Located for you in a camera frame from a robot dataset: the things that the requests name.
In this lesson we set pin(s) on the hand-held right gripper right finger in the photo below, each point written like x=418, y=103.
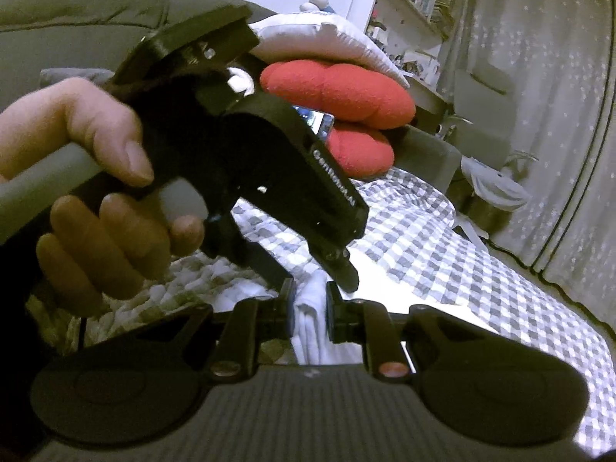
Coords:
x=331, y=315

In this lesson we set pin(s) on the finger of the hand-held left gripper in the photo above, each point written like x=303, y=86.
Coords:
x=341, y=269

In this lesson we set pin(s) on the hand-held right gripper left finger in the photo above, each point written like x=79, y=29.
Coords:
x=292, y=313

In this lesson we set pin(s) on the white garment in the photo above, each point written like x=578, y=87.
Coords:
x=310, y=317

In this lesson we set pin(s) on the person's left hand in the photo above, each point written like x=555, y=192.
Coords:
x=72, y=110

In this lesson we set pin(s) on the smartphone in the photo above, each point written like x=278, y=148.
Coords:
x=317, y=122

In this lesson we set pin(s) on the red plush cushion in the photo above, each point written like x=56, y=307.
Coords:
x=337, y=91

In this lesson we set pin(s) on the grey white checked blanket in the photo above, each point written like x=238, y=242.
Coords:
x=457, y=260

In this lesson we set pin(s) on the cream pillow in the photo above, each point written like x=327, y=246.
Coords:
x=308, y=38

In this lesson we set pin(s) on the blue plush toy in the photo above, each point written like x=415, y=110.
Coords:
x=317, y=6

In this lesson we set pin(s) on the light grey draped cloth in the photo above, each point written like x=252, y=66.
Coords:
x=491, y=183

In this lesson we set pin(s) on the grey office chair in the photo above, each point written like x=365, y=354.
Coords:
x=481, y=106

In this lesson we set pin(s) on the star print curtain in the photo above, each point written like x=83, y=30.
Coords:
x=544, y=82
x=592, y=202

